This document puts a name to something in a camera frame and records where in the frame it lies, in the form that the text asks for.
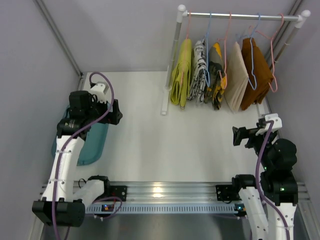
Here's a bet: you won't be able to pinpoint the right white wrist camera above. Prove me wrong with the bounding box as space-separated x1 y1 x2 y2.
255 113 283 136

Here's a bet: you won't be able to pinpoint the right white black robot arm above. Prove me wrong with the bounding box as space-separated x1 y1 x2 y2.
232 127 298 240

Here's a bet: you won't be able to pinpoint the beige trousers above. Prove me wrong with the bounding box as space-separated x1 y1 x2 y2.
224 42 249 112

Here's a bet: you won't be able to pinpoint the grey slotted cable duct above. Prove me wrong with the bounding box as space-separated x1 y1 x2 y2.
86 202 246 215

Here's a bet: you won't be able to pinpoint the white metal clothes rack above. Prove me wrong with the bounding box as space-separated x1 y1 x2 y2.
160 4 311 116

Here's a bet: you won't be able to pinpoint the teal plastic bin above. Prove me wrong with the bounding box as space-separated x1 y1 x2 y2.
51 104 110 167

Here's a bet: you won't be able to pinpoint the yellow-green trousers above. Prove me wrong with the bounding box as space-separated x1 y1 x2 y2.
170 38 192 109

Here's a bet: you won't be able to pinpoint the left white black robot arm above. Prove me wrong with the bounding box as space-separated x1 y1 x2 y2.
31 90 123 227

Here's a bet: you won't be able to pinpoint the black white print trousers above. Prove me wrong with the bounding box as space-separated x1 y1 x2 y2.
187 38 208 105

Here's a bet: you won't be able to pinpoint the brown trousers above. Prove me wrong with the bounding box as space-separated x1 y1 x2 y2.
240 38 273 111

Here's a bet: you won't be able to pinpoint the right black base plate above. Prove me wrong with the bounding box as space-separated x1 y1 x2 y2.
215 184 241 204

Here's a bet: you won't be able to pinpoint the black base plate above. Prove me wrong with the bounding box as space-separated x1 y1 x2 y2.
109 185 128 202
215 184 241 204

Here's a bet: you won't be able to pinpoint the pink wire hanger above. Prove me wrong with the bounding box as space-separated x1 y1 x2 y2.
218 11 232 90
179 14 191 87
248 13 285 94

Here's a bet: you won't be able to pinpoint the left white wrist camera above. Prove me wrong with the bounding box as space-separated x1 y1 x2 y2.
89 82 109 104

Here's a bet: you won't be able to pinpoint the aluminium mounting rail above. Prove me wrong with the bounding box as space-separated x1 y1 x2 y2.
39 181 311 204

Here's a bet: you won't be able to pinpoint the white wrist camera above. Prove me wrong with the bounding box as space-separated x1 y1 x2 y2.
89 82 109 104
255 113 283 136

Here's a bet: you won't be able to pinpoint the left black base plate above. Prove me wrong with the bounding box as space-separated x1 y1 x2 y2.
109 185 128 202

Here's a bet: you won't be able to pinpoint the camouflage yellow trousers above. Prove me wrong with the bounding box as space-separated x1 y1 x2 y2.
204 42 226 110

